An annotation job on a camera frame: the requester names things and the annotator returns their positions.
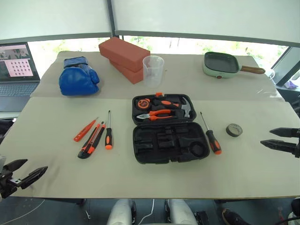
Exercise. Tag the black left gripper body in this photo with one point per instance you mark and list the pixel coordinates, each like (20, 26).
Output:
(9, 185)

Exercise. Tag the orange black utility knife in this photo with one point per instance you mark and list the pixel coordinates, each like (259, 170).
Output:
(91, 143)

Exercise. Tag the orange black tape measure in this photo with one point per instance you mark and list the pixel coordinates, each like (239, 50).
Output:
(143, 103)

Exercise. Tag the black red shoe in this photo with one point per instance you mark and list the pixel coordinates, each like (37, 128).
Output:
(234, 218)

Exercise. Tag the purple small object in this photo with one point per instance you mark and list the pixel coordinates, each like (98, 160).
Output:
(292, 84)

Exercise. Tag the grey blind bottom rail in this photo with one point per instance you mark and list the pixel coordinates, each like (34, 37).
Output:
(211, 36)
(58, 37)

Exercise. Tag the dark grey tape roll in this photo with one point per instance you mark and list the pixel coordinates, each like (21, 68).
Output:
(230, 132)

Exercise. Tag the white roller blind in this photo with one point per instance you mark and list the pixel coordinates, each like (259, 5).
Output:
(211, 14)
(54, 14)

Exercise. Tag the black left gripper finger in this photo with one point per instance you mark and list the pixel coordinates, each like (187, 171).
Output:
(15, 165)
(34, 177)

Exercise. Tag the dark grey window post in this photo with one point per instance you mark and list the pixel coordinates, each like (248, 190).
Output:
(112, 18)

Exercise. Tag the black equipment beside table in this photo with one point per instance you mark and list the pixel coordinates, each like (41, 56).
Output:
(289, 96)

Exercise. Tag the black bag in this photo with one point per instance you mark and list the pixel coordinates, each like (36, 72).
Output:
(5, 129)

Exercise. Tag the white right robot leg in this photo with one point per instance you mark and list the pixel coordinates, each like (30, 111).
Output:
(181, 213)

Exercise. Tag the black framed glass panel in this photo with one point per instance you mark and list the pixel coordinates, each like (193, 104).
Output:
(287, 64)

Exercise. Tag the blue boxing glove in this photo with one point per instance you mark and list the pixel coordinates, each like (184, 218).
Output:
(77, 79)

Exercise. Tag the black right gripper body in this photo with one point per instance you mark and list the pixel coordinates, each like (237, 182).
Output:
(297, 147)

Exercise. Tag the grey laptop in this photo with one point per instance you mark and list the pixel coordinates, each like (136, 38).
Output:
(16, 93)

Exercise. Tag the orange black screwdriver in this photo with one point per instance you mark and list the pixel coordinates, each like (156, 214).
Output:
(108, 139)
(213, 141)

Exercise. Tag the orange test pen screwdriver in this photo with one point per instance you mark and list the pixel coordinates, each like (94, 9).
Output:
(84, 130)

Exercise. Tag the white mug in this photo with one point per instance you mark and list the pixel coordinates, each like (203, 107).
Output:
(273, 74)

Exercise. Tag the green electric frying pan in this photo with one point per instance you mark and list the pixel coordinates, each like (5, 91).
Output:
(220, 63)

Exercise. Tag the white robot leg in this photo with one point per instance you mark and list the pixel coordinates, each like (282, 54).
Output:
(181, 213)
(119, 213)

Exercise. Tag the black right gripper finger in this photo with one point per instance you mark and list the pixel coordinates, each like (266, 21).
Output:
(287, 132)
(281, 145)

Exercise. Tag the clear plastic measuring cup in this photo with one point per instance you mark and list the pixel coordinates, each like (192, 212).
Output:
(153, 75)

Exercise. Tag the white left robot leg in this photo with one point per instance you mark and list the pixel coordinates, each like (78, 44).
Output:
(119, 213)

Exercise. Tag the red brick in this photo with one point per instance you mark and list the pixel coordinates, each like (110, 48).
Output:
(131, 75)
(124, 50)

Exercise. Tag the black tool case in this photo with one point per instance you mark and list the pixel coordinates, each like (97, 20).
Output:
(168, 145)

